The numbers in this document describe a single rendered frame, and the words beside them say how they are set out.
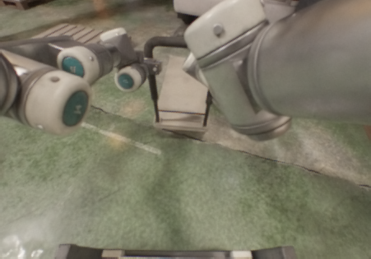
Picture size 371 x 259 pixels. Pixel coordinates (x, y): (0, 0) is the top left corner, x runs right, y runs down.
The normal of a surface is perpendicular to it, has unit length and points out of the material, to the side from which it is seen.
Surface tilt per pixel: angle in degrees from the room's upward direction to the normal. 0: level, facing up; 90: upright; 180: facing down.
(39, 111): 54
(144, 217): 0
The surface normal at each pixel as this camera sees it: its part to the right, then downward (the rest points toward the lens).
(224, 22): -0.15, 0.43
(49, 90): 0.18, -0.33
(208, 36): -0.48, 0.56
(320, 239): 0.04, -0.64
